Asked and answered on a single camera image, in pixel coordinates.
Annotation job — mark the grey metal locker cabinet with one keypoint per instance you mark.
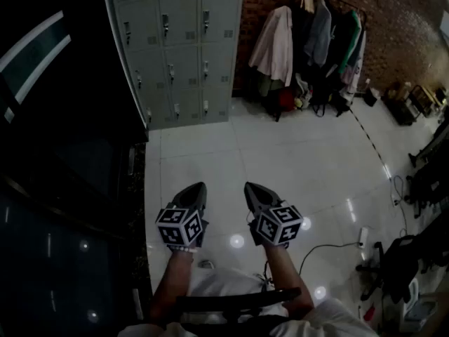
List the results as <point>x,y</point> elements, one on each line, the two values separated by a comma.
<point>182,65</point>

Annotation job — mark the black trolley with items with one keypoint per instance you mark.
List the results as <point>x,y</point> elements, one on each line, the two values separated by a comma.
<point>403,107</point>

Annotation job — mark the black hanging garment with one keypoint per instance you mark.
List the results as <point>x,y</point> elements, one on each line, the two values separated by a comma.
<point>338,47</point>

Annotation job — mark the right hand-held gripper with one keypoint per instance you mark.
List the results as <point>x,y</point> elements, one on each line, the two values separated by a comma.
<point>279,223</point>

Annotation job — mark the black metal clothes rack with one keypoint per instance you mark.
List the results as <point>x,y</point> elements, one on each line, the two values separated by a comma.
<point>345,4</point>

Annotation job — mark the person's left forearm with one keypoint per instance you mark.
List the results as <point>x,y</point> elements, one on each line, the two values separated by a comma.
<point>172,283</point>

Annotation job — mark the black equipment stand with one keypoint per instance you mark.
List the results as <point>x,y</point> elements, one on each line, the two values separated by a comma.
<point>426,184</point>

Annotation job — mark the small red object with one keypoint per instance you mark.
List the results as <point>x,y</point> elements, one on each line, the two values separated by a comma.
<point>370,313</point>

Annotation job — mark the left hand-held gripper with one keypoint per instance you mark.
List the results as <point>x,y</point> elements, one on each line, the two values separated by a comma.
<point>177,225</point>

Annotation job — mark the grey hanging jacket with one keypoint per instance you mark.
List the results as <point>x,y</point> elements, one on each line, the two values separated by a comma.
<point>318,33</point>

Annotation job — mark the person's right forearm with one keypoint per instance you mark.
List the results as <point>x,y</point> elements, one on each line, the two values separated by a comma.
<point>287,279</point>

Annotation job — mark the black bag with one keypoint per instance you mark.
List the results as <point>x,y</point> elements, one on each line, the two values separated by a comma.
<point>320,98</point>

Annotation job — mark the pale hanging garment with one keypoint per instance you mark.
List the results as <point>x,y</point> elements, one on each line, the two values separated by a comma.
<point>352,79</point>

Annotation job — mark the black waste bin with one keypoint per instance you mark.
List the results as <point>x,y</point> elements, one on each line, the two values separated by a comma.
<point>370,97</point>

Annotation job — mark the beige hanging garment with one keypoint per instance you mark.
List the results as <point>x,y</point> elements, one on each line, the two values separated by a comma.
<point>308,2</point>

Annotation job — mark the black yellow floor tape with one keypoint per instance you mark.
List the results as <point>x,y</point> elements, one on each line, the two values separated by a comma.
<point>372,140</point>

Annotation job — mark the black office chair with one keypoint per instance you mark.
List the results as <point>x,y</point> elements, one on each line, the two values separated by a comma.
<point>398,269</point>

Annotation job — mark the white power strip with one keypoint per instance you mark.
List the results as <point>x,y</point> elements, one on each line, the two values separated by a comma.
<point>363,237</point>

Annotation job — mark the white plastic container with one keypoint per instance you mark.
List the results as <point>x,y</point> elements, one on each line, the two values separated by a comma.
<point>419,309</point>

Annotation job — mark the dark olive garment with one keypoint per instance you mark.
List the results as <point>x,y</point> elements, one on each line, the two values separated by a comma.
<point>268,84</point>

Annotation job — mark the red bag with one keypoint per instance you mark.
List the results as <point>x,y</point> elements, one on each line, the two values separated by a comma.
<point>286,100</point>

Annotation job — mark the green hanging garment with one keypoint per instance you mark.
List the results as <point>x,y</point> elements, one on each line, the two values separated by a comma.
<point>354,37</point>

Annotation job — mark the person's grey shoe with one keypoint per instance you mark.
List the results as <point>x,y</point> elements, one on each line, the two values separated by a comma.
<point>206,264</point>

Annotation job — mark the person's white shirt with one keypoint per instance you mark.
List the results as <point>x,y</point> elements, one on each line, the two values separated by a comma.
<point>326,319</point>

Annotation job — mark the white plastic bag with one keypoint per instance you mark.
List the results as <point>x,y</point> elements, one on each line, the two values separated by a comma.
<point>302,88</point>

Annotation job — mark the dark glass door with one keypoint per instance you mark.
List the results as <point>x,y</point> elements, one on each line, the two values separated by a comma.
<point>70,205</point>

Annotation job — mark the rows of grey locker doors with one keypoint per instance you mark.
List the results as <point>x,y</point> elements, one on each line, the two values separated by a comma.
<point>217,58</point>

